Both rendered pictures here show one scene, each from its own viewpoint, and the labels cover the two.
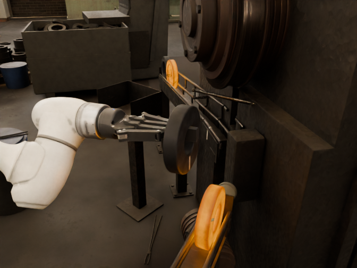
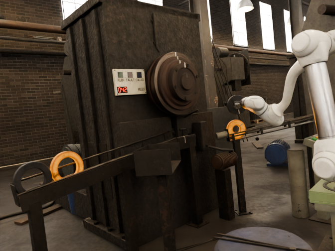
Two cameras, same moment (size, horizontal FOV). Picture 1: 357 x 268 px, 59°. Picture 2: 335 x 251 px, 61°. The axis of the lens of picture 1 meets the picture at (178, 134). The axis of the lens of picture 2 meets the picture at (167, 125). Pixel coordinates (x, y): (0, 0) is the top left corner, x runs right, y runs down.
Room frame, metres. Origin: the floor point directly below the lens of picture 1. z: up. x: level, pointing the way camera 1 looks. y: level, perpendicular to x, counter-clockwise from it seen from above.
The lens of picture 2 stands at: (2.21, 1.70, 0.92)
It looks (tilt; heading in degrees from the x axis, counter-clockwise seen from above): 3 degrees down; 242
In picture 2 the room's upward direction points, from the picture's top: 6 degrees counter-clockwise
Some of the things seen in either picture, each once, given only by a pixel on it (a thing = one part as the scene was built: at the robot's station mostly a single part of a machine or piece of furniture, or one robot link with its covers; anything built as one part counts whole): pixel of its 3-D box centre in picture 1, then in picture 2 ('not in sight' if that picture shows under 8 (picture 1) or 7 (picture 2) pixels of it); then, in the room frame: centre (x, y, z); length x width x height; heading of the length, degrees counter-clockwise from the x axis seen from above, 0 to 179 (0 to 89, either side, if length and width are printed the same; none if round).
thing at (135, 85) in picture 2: not in sight; (130, 81); (1.45, -0.18, 1.15); 0.26 x 0.02 x 0.18; 13
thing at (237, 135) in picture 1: (243, 166); (200, 136); (0.87, -0.21, 0.68); 0.11 x 0.08 x 0.24; 103
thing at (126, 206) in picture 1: (133, 152); (164, 207); (1.50, 0.25, 0.36); 0.26 x 0.20 x 0.72; 48
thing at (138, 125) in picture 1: (144, 130); not in sight; (0.65, 0.08, 0.92); 0.11 x 0.01 x 0.04; 67
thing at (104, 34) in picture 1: (81, 55); not in sight; (3.63, 1.12, 0.39); 1.03 x 0.83 x 0.79; 107
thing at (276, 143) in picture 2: not in sight; (278, 152); (-1.01, -1.05, 0.17); 0.57 x 0.31 x 0.34; 33
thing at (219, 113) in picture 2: not in sight; (222, 131); (-1.00, -2.22, 0.45); 0.59 x 0.59 x 0.89
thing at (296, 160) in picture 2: not in sight; (297, 182); (0.34, 0.27, 0.26); 0.12 x 0.12 x 0.52
